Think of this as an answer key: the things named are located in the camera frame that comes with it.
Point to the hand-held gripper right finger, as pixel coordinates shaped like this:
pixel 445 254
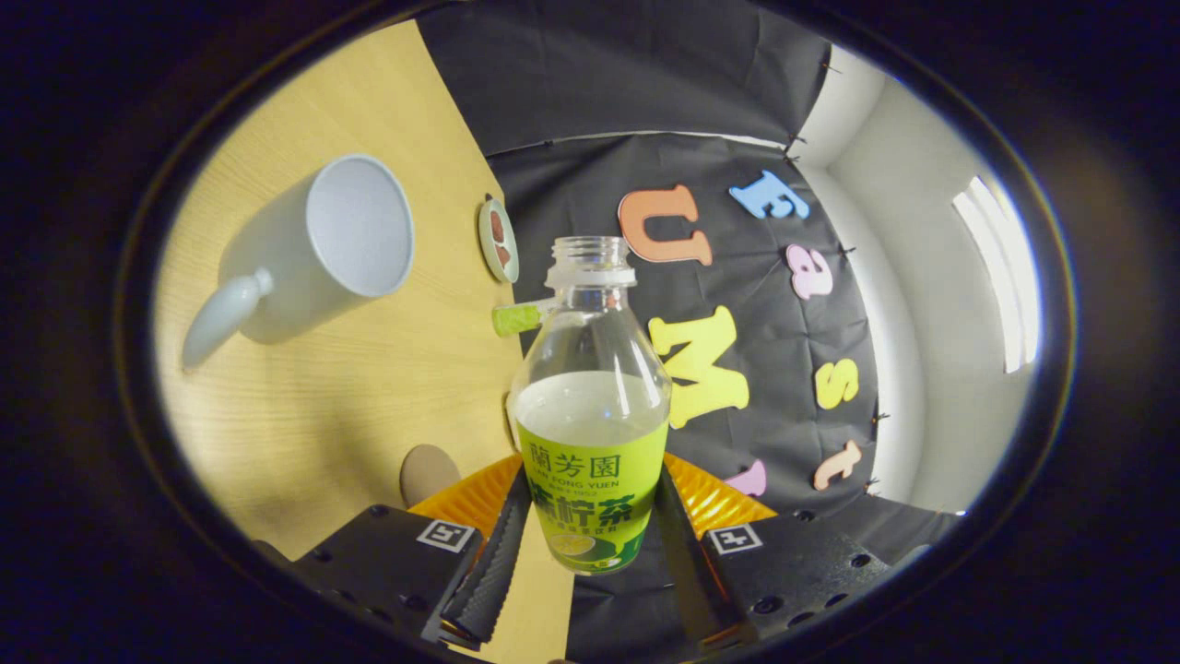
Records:
pixel 687 572

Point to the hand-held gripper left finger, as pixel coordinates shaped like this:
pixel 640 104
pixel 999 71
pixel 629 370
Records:
pixel 493 572

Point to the round brown coaster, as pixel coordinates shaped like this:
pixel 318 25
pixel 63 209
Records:
pixel 424 475

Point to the clear juice bottle green label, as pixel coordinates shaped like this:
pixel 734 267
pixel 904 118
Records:
pixel 590 461

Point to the white cup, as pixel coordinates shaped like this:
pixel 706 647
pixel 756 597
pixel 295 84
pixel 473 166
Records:
pixel 277 277

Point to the slim bottle white green label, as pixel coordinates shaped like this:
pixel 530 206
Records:
pixel 516 319

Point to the wooden table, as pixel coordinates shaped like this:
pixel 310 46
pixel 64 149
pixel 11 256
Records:
pixel 350 406

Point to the brown food piece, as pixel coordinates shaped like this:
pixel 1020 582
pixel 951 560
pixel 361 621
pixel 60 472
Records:
pixel 496 226
pixel 503 255

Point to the pale green plate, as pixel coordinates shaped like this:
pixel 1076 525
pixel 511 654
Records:
pixel 485 242

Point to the ceiling light panel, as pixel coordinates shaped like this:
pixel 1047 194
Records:
pixel 1000 267

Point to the black backdrop cloth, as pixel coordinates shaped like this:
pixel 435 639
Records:
pixel 590 83

